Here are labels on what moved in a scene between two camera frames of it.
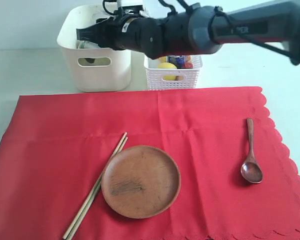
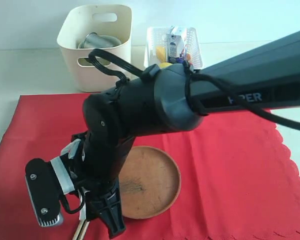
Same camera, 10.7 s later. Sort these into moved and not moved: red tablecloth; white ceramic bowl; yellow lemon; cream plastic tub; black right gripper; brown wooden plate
Moved: white ceramic bowl; black right gripper
Not moved: yellow lemon; cream plastic tub; red tablecloth; brown wooden plate
